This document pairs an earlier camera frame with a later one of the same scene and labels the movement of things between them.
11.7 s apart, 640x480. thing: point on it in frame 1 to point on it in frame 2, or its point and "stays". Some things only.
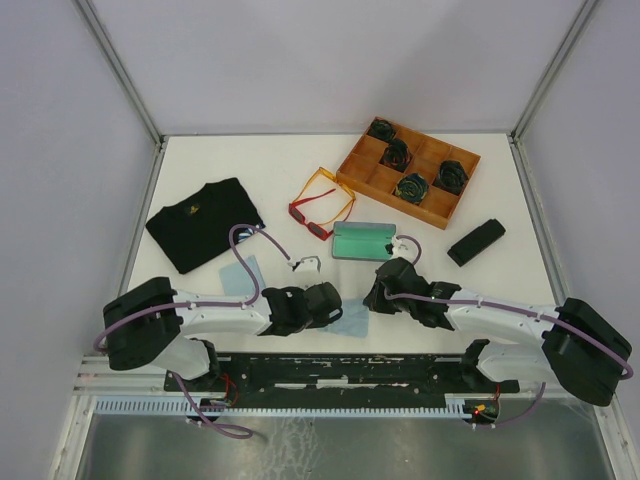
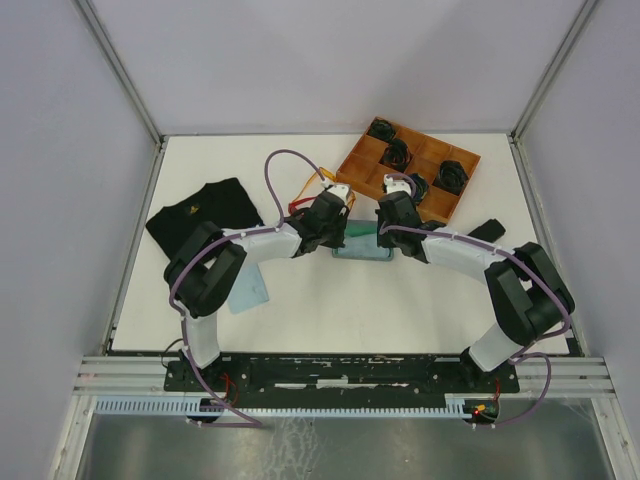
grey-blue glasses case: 362,240 stays
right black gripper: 374,301 to 383,241
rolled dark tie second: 396,155 stays
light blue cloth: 354,321 to 365,245
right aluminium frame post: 553,67 stays
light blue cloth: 237,281 stays
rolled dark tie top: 381,129 stays
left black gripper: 320,322 to 337,240
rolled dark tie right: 451,176 stays
